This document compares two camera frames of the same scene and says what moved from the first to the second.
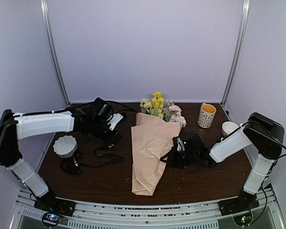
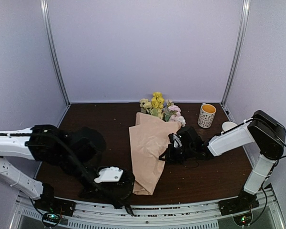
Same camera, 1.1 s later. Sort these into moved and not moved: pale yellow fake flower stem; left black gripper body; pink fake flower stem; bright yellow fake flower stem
Moved: left black gripper body
Not moved: bright yellow fake flower stem; pale yellow fake flower stem; pink fake flower stem
